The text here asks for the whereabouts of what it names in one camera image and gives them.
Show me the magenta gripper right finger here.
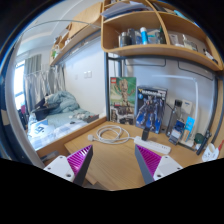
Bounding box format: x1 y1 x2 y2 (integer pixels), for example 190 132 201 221
135 145 182 184

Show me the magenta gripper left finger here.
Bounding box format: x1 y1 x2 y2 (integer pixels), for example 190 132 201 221
44 145 93 186

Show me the black charger plug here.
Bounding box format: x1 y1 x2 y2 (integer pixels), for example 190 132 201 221
141 127 150 141

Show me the white power strip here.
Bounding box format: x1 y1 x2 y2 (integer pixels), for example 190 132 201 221
134 136 171 154

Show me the bed with blue bedding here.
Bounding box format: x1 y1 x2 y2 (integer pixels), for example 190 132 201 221
27 91 102 151

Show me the blue packaged item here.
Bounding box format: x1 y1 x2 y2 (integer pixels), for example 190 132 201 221
183 117 195 141

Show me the grey bottle on desk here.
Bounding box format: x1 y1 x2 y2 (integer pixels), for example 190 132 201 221
165 99 183 138

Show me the white mug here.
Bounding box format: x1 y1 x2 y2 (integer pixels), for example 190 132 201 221
202 143 219 162

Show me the blue robot model box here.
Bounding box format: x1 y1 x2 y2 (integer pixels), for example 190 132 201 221
136 86 167 134

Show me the black pen tool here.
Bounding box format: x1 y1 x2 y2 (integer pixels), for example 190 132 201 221
196 130 212 155

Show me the green Groot toy box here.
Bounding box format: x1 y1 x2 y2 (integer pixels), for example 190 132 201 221
110 77 136 125

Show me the grey window curtain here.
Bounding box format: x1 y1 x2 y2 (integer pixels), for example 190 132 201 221
24 54 42 112

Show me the dark metal can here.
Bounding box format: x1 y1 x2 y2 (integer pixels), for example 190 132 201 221
119 32 128 47

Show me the blue spray can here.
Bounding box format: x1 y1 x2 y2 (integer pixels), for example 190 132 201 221
140 27 148 45

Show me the white coiled cable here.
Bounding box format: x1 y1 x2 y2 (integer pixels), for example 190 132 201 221
87 125 135 145

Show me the wooden wall shelf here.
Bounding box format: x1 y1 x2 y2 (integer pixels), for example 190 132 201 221
101 0 224 72

